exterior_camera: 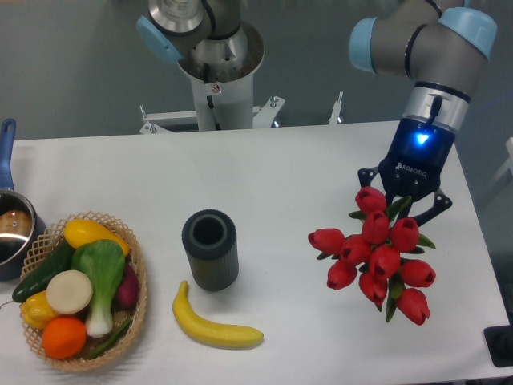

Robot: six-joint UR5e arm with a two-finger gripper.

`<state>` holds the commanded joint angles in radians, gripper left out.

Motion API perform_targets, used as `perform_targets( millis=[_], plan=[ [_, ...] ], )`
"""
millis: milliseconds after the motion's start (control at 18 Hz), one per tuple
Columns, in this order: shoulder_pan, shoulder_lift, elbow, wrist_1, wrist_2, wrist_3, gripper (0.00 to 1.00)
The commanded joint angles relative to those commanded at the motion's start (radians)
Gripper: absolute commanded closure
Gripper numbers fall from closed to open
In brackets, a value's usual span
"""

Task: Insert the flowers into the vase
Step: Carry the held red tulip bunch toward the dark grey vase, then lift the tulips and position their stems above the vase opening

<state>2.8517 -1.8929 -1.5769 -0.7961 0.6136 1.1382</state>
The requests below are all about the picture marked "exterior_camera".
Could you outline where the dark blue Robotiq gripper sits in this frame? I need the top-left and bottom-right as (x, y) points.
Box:
(357, 118), (455, 227)

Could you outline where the red tulip bouquet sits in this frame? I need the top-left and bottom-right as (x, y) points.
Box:
(308, 187), (436, 326)

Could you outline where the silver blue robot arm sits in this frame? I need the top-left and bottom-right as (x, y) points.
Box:
(348, 1), (498, 225)

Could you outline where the dark grey ribbed vase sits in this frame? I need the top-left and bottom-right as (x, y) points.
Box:
(181, 209), (239, 292)

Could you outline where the black device at table edge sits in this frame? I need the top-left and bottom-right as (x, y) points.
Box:
(483, 325), (512, 367)

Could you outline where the yellow plastic banana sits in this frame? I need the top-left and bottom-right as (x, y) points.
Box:
(172, 281), (264, 350)

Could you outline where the purple sweet potato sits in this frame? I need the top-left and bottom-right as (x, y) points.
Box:
(115, 264), (139, 309)

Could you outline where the green white bok choy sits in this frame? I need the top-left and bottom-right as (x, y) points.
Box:
(71, 239), (125, 338)

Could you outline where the green bean pod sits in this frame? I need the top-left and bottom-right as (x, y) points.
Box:
(85, 318), (132, 360)

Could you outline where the white round radish slice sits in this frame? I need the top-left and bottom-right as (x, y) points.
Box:
(46, 270), (93, 315)

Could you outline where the dark green cucumber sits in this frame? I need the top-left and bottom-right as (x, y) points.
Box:
(12, 241), (75, 303)

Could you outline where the woven wicker basket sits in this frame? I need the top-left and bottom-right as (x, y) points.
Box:
(21, 211), (147, 371)

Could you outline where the orange plastic fruit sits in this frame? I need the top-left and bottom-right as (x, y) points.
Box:
(42, 316), (87, 359)

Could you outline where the yellow bell pepper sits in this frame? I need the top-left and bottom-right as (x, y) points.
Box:
(20, 290), (60, 330)

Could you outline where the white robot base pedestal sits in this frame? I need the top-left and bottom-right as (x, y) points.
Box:
(135, 0), (265, 132)

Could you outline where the white metal mounting frame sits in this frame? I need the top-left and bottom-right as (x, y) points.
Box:
(139, 91), (344, 134)

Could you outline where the blue handled saucepan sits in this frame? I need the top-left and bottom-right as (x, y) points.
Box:
(1, 118), (46, 281)

